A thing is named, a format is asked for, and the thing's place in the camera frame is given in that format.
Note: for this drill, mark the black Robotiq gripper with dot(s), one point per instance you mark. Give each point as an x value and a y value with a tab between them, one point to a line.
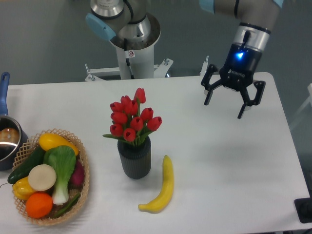
236	74

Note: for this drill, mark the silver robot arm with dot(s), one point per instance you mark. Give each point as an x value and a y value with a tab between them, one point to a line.
257	19

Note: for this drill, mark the dark grey ribbed vase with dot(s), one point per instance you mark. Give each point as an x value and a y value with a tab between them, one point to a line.
136	161

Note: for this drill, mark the red tulip bouquet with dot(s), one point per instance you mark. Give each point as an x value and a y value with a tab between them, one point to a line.
131	124

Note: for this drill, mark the black device at edge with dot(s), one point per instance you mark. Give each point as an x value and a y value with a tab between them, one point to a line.
304	209

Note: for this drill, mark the yellow banana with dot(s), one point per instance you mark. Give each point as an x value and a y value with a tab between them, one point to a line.
164	197

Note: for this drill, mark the purple sweet potato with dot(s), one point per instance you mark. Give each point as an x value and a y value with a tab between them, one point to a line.
77	176

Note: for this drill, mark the green bok choy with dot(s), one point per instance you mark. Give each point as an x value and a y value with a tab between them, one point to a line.
62	159

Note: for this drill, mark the yellow squash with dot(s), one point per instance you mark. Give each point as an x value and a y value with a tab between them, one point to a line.
49	141

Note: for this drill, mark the woven wicker basket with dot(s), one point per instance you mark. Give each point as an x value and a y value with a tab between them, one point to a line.
78	187

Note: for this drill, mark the green cucumber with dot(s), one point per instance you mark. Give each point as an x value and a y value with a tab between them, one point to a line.
22	171

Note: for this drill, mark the green bean pod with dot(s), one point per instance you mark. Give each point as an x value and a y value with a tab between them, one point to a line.
67	207

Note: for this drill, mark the orange fruit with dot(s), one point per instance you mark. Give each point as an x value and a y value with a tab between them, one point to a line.
39	205

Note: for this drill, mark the yellow bell pepper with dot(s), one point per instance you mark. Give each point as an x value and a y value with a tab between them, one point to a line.
22	189

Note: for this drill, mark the white metal base frame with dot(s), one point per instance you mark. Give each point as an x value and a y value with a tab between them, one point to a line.
163	70

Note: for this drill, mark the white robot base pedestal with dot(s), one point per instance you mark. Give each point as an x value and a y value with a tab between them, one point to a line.
134	46

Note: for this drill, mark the blue handled saucepan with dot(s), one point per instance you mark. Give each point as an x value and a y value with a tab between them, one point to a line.
12	135

